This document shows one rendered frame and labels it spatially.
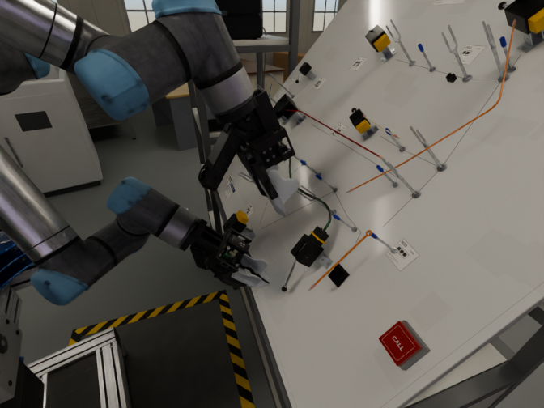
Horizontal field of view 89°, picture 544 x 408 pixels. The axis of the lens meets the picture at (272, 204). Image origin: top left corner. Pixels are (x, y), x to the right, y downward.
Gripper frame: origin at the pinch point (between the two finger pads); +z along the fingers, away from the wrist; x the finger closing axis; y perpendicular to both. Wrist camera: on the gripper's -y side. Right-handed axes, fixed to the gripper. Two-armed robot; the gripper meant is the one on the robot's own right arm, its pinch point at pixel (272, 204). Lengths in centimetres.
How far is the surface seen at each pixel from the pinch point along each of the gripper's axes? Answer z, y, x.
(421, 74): 1, 52, 14
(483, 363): 61, 26, -26
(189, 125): 68, -2, 348
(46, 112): -23, -104, 273
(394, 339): 19.7, 4.1, -24.5
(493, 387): 60, 23, -30
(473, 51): -2, 58, 5
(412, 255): 17.2, 17.4, -15.6
